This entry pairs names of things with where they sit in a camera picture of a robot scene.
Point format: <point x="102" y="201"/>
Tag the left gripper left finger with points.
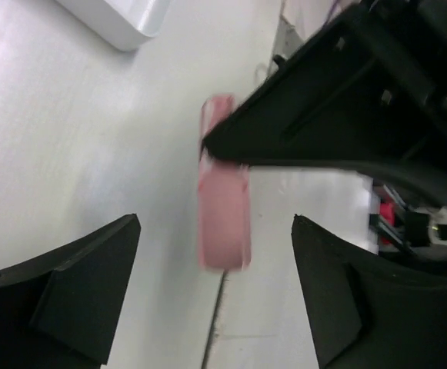
<point x="61" y="309"/>

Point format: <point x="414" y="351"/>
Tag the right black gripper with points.
<point x="408" y="39"/>

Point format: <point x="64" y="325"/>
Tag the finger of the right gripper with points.
<point x="321" y="108"/>

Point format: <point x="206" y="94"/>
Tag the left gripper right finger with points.
<point x="367" y="311"/>

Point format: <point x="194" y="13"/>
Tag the pink pastel highlighter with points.
<point x="224" y="223"/>

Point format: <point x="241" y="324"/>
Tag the white compartment tray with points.
<point x="125" y="25"/>

